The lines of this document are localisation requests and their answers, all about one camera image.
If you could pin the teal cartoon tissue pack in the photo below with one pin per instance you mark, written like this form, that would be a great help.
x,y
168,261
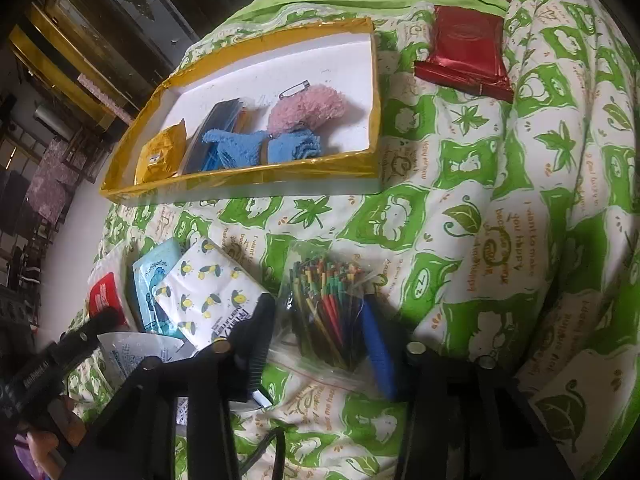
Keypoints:
x,y
150,285

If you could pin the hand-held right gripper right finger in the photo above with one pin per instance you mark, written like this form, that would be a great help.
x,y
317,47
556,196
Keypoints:
x,y
380,355

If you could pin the bag of coloured sticks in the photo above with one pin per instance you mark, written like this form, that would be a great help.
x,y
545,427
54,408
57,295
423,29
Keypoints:
x,y
325,305

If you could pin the yellow snack packet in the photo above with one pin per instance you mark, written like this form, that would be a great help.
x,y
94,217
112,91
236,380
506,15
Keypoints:
x,y
160,152

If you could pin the pink patterned chair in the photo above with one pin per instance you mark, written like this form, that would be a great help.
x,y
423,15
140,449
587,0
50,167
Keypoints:
x,y
50,180

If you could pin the blue fluffy towel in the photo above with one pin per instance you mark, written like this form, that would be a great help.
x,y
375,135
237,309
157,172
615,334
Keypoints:
x,y
290,150

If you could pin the dark blue packet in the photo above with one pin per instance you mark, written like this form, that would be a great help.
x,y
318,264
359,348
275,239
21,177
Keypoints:
x,y
210,135

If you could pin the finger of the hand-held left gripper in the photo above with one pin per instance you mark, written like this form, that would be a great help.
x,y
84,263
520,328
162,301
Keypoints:
x,y
100,327

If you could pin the silver safety pin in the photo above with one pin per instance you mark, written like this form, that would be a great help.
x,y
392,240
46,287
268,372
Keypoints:
x,y
295,90

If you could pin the white red-label packet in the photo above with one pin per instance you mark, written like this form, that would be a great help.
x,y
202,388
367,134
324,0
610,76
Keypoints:
x,y
107,295

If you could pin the golden frame cabinet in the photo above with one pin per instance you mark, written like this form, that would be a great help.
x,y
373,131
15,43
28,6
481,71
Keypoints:
x,y
65,65

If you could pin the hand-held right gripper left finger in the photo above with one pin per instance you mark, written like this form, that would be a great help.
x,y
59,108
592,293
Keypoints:
x,y
255,340

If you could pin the white paper roll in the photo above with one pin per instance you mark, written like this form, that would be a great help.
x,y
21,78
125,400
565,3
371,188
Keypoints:
x,y
55,120

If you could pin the white blue-print packet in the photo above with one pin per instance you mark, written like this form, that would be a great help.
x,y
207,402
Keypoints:
x,y
135,355

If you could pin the person's left hand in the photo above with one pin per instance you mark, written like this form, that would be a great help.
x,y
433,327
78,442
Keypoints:
x,y
62,425

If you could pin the lemon print tissue pack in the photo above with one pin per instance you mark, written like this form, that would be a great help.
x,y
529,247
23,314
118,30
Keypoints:
x,y
210,280

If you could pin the yellow-edged white box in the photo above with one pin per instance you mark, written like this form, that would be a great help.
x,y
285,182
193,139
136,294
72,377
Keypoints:
x,y
300,60

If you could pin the red foil packet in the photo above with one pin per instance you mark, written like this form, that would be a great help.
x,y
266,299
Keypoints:
x,y
462,45

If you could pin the pink fluffy cloth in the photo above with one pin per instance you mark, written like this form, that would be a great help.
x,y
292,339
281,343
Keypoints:
x,y
310,110

